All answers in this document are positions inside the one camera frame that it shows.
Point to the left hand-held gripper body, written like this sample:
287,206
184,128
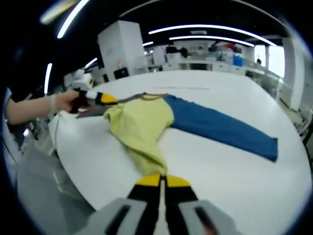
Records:
82,79

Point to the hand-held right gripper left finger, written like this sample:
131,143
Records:
144,205

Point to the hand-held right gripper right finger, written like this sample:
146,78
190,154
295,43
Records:
178,203

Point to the multicoloured garment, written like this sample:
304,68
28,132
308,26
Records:
146,117

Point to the person's left hand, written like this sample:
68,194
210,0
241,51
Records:
67,101

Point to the black box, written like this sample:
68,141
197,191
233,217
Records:
121,73

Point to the short ceiling light strip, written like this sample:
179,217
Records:
48,78

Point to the tall white cabinet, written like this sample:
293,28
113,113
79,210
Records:
122,49

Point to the curved ceiling light strip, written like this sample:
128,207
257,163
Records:
71,17

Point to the white workbench row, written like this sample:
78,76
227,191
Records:
207,66

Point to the long ceiling light strip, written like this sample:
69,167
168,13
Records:
212,26
212,37

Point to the blue container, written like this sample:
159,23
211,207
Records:
237,61

